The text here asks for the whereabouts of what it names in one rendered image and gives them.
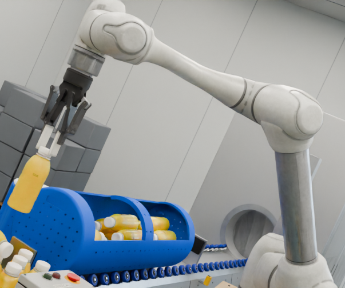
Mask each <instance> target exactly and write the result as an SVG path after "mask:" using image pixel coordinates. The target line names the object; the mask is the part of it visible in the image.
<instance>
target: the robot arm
mask: <svg viewBox="0 0 345 288"><path fill-rule="evenodd" d="M107 55H108V56H110V57H113V58H114V59H116V60H118V61H123V62H126V63H130V64H133V65H139V64H141V63H142V62H150V63H153V64H155V65H159V66H161V67H163V68H165V69H167V70H169V71H171V72H172V73H174V74H176V75H177V76H179V77H180V78H182V79H184V80H186V81H187V82H189V83H191V84H193V85H195V86H197V87H198V88H200V89H202V90H204V91H205V92H207V93H208V94H210V95H211V96H213V97H214V98H216V99H217V100H219V101H220V102H221V103H223V104H224V105H226V106H227V107H229V108H231V109H232V110H234V111H235V112H237V113H239V114H241V115H243V116H245V117H247V118H248V119H250V120H252V121H254V122H256V123H257V124H259V125H261V126H262V128H263V131H264V133H265V136H266V137H267V140H268V143H269V145H270V147H271V148H272V149H273V150H274V151H275V162H276V172H277V183H278V189H279V200H280V211H281V222H282V228H283V236H282V235H278V234H274V233H268V234H267V235H264V236H263V237H261V238H260V239H259V241H258V242H257V243H256V245H255V246H254V247H253V249H252V251H251V253H250V255H249V257H248V260H247V263H246V264H245V268H244V271H243V273H242V276H241V281H240V283H239V286H238V288H338V287H337V285H336V284H334V280H333V279H332V276H331V273H330V271H329V268H328V266H327V262H326V259H325V258H324V257H323V256H322V255H321V254H319V253H318V251H317V244H316V230H315V216H314V203H313V195H312V181H311V168H310V154H309V147H310V146H311V144H312V142H313V140H314V136H315V135H316V134H317V133H318V132H319V130H320V129H321V127H322V125H323V121H324V112H323V109H322V107H321V105H320V104H319V102H318V101H317V100H316V99H315V98H314V97H313V96H311V95H310V94H308V93H306V92H305V91H302V90H299V89H296V88H294V87H289V86H285V85H274V84H270V83H262V82H255V81H252V80H249V79H245V78H243V77H240V76H236V75H230V74H226V73H222V72H219V71H215V70H212V69H209V68H207V67H204V66H202V65H200V64H199V63H197V62H195V61H193V60H191V59H190V58H188V57H186V56H184V55H182V54H181V53H179V52H178V51H176V50H174V49H172V48H171V47H169V46H167V45H166V44H164V43H162V42H160V41H159V40H158V39H157V38H156V37H155V36H154V31H153V29H152V28H151V27H149V26H148V25H147V24H145V23H144V22H143V21H142V20H141V19H139V18H137V17H135V16H133V15H130V14H126V13H125V5H124V4H123V3H122V2H121V1H119V0H94V1H93V2H92V3H91V5H90V6H89V8H88V9H87V11H86V13H85V15H84V17H83V19H82V21H81V24H80V26H79V28H78V31H77V38H76V42H75V44H74V46H73V49H72V52H71V54H70V56H69V59H68V61H67V64H68V65H70V68H69V67H68V68H67V69H66V72H65V74H64V77H63V82H62V83H61V84H60V85H59V86H54V85H51V86H50V93H49V96H48V98H47V101H46V103H45V107H44V108H43V111H42V114H41V117H40V119H41V120H43V122H44V126H43V128H42V130H41V132H40V135H41V137H40V139H39V141H38V143H37V145H36V147H35V148H36V149H39V147H40V146H43V147H45V146H46V144H47V142H48V140H49V138H50V136H51V133H52V131H53V129H54V127H53V126H54V125H53V123H54V122H55V120H56V119H57V117H58V116H59V114H60V112H61V111H62V109H63V108H64V106H66V108H67V109H66V113H65V117H64V121H63V124H62V127H61V130H59V131H57V133H56V136H55V138H54V141H53V143H52V145H51V148H50V150H49V152H48V155H49V156H53V157H56V156H57V153H58V151H59V149H60V146H62V145H63V144H64V142H65V139H66V137H67V136H68V135H69V134H72V135H74V134H75V133H76V131H77V129H78V127H79V125H80V123H81V121H82V119H83V117H84V115H85V113H86V111H87V110H88V109H89V108H90V107H91V105H92V103H90V102H88V100H87V99H86V92H87V91H88V90H89V88H90V86H91V84H92V82H93V78H92V76H95V77H97V76H98V75H99V72H100V70H101V68H102V65H103V64H104V62H105V59H106V57H107ZM58 94H60V95H59V96H58ZM79 103H80V105H79V107H78V104H79ZM75 112H76V113H75Z"/></svg>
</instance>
